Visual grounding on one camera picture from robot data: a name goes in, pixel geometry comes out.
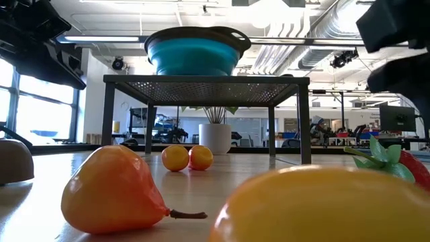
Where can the blue storage bin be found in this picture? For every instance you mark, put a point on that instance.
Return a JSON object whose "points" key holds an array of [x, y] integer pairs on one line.
{"points": [[367, 135]]}

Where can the dark brown toy fruit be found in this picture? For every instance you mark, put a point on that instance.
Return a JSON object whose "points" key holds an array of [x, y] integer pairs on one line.
{"points": [[15, 163]]}

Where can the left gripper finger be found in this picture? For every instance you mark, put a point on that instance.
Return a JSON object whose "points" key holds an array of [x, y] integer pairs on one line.
{"points": [[50, 64]]}

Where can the green plant in white pot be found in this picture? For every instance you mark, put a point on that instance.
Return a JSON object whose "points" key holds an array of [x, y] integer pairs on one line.
{"points": [[215, 138]]}

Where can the yellow cylinder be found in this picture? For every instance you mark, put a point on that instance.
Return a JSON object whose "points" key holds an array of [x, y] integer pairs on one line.
{"points": [[116, 126]]}

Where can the orange-yellow toy pear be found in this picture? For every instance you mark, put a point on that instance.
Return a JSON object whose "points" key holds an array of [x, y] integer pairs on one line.
{"points": [[322, 208]]}

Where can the large window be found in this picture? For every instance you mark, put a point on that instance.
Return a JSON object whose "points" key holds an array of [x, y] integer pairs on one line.
{"points": [[43, 111]]}

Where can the black ceiling-mounted camera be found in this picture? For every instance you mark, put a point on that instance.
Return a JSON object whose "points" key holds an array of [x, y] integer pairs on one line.
{"points": [[117, 63]]}

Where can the round wall clock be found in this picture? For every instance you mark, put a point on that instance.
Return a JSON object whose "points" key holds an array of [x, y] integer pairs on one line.
{"points": [[125, 106]]}

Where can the grey perforated metal stand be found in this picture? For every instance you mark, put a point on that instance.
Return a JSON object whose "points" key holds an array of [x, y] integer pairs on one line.
{"points": [[208, 80]]}

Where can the black aluminium rig frame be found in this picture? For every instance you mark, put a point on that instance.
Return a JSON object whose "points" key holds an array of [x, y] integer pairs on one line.
{"points": [[67, 148]]}

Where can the small orange toy fruit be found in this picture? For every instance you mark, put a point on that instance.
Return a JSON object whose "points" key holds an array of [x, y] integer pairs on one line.
{"points": [[175, 158], [201, 157]]}

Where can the orange toy peach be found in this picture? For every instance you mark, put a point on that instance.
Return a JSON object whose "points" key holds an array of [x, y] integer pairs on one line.
{"points": [[111, 188]]}

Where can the blue collapsible colander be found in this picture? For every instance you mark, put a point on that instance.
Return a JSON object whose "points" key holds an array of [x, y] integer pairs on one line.
{"points": [[195, 55]]}

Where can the black curved tube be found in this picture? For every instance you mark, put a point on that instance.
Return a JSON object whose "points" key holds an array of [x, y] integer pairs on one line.
{"points": [[16, 134]]}

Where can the long ceiling light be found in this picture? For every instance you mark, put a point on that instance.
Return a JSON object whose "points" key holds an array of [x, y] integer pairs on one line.
{"points": [[100, 38]]}

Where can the person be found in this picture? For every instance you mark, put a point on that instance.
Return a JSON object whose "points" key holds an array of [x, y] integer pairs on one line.
{"points": [[319, 131]]}

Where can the red toy strawberry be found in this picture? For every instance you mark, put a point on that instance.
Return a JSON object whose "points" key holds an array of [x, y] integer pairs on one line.
{"points": [[416, 171]]}

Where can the silver ventilation duct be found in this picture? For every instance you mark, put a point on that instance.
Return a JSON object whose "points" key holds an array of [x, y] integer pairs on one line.
{"points": [[336, 20]]}

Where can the black computer monitor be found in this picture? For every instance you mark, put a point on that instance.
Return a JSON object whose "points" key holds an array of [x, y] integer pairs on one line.
{"points": [[397, 118]]}

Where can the black monitor on arm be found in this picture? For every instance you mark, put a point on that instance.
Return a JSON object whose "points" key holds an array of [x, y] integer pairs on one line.
{"points": [[137, 117]]}

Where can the ceiling light rail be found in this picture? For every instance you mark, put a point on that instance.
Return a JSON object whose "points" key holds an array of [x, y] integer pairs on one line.
{"points": [[302, 42]]}

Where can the black background robot arm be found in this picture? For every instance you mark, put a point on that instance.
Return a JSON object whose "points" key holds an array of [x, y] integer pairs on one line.
{"points": [[356, 129], [176, 134]]}

